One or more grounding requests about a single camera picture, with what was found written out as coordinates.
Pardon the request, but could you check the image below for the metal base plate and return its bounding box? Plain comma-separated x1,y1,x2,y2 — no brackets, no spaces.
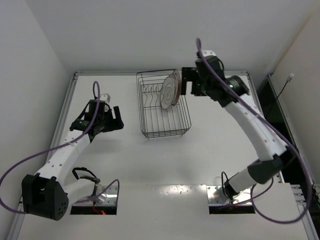
206,184,254,207
72,184,119,207

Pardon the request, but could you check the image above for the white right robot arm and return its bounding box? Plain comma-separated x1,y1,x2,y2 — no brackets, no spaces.
111,54,290,198

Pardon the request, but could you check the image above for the green rimmed white plate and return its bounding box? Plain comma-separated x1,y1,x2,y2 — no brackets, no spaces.
171,73,177,106

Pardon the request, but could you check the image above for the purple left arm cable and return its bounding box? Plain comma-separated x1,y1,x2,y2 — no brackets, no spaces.
0,80,121,215

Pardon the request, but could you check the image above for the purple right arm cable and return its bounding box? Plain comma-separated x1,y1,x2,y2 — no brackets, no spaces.
195,37,313,223

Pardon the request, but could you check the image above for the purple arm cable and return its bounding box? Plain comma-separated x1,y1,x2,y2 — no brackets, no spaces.
0,80,121,215
195,37,313,223

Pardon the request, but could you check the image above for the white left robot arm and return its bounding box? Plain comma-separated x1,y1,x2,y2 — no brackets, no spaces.
21,93,124,221

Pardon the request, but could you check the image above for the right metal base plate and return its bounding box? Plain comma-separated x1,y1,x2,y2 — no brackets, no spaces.
206,184,254,207

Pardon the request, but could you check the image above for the black wall cable with plug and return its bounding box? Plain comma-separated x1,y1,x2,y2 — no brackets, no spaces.
275,72,295,101

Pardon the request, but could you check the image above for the grey rimmed clear plate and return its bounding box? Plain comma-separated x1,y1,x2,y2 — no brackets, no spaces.
160,75,174,110

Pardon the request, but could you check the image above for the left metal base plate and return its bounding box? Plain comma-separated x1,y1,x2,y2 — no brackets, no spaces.
72,184,119,207

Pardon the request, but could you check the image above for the grey wire dish rack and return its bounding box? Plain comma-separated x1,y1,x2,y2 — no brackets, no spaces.
136,69,192,139

